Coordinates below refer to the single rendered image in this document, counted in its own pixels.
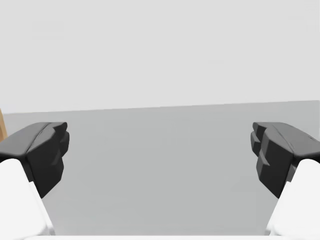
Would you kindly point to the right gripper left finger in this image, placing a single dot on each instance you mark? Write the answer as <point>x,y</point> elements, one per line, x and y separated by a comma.
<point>30,160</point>

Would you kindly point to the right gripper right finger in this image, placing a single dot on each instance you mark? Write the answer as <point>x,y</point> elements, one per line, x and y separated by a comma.
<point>287,160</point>

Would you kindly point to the tall board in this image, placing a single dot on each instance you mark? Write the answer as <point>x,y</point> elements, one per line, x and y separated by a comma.
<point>2,125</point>

